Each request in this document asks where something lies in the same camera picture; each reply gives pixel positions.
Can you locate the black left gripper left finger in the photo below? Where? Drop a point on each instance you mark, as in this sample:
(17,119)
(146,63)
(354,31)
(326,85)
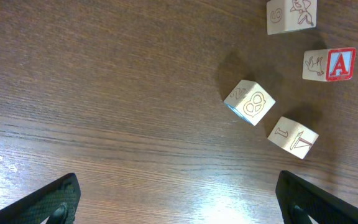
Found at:
(56,202)

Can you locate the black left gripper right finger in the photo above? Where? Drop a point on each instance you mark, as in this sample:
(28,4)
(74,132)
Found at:
(303,202)

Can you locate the wooden block blue letter side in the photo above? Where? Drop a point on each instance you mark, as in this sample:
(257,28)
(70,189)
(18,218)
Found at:
(293,137)

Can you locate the wooden pretzel block blue side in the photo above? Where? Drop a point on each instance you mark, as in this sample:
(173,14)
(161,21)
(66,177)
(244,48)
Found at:
(249,101)

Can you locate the red letter A block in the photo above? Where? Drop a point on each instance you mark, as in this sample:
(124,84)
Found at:
(329,65)

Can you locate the wooden block green side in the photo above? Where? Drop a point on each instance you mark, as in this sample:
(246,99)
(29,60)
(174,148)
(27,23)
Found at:
(290,15)

